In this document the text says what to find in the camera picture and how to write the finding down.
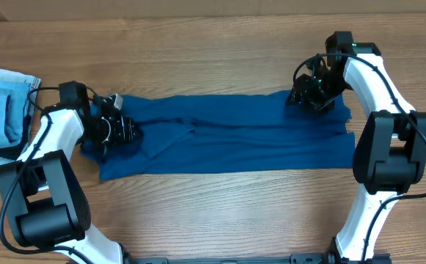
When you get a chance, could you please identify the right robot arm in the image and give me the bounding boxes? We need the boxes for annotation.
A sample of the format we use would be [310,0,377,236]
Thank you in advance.
[286,32,426,264]

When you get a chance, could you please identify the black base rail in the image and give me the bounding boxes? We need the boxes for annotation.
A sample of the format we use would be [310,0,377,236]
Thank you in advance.
[65,252,392,264]

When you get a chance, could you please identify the folded light blue jeans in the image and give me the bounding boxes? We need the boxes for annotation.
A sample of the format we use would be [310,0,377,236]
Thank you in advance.
[0,69,41,148]

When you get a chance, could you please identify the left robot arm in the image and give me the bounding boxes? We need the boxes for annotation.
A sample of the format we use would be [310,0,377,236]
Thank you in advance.
[0,81,142,264]

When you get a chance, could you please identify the folded black garment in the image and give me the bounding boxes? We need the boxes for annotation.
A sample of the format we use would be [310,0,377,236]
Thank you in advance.
[0,115,33,166]

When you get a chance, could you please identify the dark blue t-shirt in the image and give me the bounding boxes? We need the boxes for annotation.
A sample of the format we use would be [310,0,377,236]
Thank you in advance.
[81,91,355,180]

